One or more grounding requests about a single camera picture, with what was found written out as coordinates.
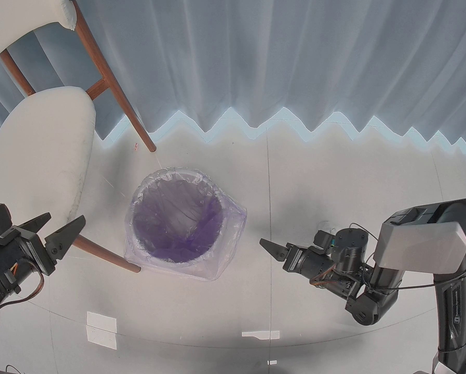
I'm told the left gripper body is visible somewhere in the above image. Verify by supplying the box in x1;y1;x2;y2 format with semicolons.
0;226;57;288

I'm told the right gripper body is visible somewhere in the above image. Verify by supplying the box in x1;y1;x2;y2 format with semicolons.
283;244;335;280

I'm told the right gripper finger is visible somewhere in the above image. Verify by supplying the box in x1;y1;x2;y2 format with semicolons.
259;238;292;263

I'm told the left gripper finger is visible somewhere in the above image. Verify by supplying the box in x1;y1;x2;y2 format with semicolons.
43;215;87;263
21;211;52;245

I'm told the purple plastic bag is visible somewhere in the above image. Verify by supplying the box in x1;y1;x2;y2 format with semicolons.
124;166;247;283

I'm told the white trash bin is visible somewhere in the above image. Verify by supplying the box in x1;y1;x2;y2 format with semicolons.
130;166;230;264

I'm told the white cushioned wooden chair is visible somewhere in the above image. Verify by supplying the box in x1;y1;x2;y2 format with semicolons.
0;0;157;273

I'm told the pale blue curtain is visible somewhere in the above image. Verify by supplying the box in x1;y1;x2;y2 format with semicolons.
0;0;466;155

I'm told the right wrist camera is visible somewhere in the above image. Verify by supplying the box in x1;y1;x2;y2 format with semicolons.
313;230;335;255

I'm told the black cable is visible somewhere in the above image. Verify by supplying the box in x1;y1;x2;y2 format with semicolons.
350;223;466;292

